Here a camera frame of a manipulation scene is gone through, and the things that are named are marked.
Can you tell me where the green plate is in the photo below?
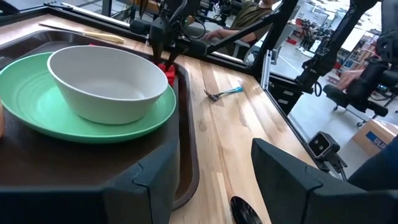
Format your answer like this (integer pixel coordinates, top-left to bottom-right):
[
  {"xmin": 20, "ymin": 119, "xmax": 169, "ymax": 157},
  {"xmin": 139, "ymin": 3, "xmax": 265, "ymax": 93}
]
[{"xmin": 0, "ymin": 51, "xmax": 177, "ymax": 144}]

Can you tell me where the knife with cream handle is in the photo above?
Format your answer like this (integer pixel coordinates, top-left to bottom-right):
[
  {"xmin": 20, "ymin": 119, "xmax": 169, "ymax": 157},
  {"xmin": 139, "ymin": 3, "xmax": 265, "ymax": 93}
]
[{"xmin": 39, "ymin": 21, "xmax": 126, "ymax": 44}]

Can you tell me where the person's hand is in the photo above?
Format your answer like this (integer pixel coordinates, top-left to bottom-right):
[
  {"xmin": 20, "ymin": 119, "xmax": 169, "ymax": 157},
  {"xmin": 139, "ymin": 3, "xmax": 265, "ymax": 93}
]
[{"xmin": 336, "ymin": 68, "xmax": 365, "ymax": 91}]

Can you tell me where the cardboard box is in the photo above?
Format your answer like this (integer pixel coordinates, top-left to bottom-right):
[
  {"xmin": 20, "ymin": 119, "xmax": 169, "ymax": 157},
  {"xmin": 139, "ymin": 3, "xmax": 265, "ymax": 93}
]
[{"xmin": 352, "ymin": 119, "xmax": 398, "ymax": 156}]

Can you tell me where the black drawer unit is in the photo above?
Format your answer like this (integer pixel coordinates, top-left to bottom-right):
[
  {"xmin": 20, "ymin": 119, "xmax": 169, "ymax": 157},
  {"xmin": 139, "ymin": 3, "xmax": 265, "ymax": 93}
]
[{"xmin": 269, "ymin": 82, "xmax": 304, "ymax": 116}]

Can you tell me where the small silver-faced camera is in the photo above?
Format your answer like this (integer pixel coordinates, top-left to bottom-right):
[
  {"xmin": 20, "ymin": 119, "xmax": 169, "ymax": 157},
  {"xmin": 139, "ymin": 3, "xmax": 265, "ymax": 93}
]
[{"xmin": 307, "ymin": 131, "xmax": 341, "ymax": 159}]

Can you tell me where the red cloth napkin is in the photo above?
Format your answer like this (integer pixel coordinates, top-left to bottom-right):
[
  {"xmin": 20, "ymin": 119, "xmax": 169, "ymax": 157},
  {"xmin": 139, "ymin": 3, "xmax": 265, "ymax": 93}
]
[{"xmin": 157, "ymin": 62, "xmax": 177, "ymax": 88}]

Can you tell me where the brown plastic tray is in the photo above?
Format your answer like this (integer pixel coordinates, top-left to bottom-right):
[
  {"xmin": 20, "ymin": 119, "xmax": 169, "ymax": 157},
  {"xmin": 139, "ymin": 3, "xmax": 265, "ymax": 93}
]
[{"xmin": 0, "ymin": 29, "xmax": 200, "ymax": 210}]

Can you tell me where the grey bowl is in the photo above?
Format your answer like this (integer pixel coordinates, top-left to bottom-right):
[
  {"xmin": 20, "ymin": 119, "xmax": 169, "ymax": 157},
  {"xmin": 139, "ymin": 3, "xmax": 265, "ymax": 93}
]
[{"xmin": 46, "ymin": 45, "xmax": 169, "ymax": 126}]

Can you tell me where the black fork teal handle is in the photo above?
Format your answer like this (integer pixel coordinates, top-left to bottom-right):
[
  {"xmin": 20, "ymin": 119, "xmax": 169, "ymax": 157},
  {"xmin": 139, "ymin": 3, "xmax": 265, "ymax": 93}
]
[{"xmin": 203, "ymin": 86, "xmax": 244, "ymax": 103}]

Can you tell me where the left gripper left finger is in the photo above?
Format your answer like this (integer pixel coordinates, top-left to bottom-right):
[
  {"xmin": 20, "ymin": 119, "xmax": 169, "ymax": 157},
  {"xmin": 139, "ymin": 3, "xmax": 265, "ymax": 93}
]
[{"xmin": 102, "ymin": 139, "xmax": 181, "ymax": 224}]

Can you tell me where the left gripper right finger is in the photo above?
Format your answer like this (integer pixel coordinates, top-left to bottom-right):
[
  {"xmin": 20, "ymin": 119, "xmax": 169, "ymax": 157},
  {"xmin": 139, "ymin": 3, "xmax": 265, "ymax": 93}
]
[{"xmin": 251, "ymin": 138, "xmax": 358, "ymax": 224}]

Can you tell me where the silver aluminium post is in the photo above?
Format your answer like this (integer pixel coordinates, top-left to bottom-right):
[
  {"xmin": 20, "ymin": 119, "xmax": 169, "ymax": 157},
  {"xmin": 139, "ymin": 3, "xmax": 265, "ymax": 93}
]
[{"xmin": 260, "ymin": 49, "xmax": 273, "ymax": 91}]

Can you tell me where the person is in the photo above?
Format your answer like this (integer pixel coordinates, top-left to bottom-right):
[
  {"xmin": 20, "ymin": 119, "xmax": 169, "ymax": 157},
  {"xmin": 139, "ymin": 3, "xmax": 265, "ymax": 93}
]
[
  {"xmin": 347, "ymin": 144, "xmax": 398, "ymax": 191},
  {"xmin": 201, "ymin": 0, "xmax": 277, "ymax": 44}
]

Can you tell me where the black spoon teal handle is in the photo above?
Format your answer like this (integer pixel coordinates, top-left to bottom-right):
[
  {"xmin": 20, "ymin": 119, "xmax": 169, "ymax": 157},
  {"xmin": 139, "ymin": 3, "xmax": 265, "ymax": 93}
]
[{"xmin": 229, "ymin": 195, "xmax": 264, "ymax": 224}]

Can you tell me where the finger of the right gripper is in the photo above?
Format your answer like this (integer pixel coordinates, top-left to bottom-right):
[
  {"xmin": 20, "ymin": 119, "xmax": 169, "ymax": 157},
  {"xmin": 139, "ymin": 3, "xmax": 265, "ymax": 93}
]
[
  {"xmin": 150, "ymin": 26, "xmax": 165, "ymax": 63},
  {"xmin": 164, "ymin": 46, "xmax": 183, "ymax": 71}
]

